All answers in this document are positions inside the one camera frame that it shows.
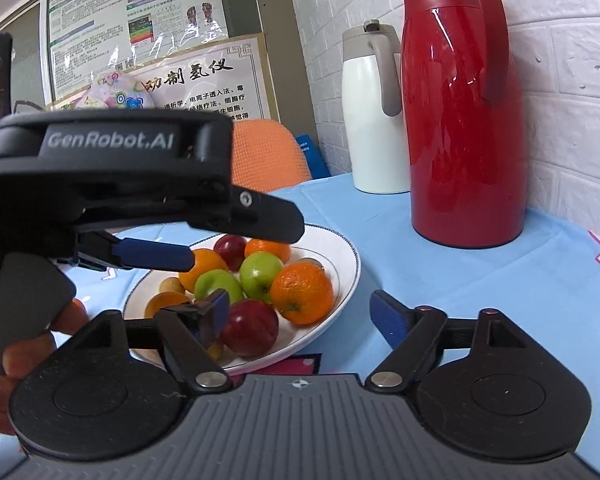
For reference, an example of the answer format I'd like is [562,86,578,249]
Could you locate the white plate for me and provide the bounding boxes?
[122,222,362,376]

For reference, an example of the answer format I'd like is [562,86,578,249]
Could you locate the floral cloth bundle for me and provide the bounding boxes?
[82,71,156,110]

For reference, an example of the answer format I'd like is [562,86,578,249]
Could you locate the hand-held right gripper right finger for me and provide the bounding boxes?
[364,288,528,394]

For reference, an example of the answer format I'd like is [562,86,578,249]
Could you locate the green jujube fruit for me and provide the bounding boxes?
[194,269,245,306]
[238,252,285,305]

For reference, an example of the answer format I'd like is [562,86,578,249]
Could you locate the blue printed tablecloth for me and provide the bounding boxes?
[55,172,600,476]

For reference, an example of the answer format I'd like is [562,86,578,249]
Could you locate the orange chair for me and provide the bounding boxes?
[230,119,313,193]

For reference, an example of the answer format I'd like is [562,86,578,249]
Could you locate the red plum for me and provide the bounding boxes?
[213,234,248,272]
[219,299,280,359]

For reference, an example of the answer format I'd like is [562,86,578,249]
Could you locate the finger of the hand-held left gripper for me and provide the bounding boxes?
[187,186,306,245]
[74,231,196,272]

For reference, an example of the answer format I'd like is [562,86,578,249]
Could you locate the white thermos flask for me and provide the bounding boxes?
[341,19,412,195]

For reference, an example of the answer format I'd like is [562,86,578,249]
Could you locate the round orange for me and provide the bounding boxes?
[178,248,229,293]

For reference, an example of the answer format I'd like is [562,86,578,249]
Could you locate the framed calligraphy poster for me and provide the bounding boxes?
[45,32,281,123]

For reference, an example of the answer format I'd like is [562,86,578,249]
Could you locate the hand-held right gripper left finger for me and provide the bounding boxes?
[67,288,233,393]

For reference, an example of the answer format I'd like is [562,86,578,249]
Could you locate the red thermos flask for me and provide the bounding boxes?
[395,0,528,249]

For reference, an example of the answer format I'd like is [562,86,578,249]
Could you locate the wall poster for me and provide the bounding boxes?
[40,0,231,103]

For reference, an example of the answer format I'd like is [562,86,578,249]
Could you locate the oval smooth orange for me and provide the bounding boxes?
[144,291,193,318]

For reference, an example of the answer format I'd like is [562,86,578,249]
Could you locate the person's left hand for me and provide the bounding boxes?
[0,299,88,434]

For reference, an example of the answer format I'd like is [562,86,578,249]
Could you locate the blue box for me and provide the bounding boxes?
[295,133,331,178]

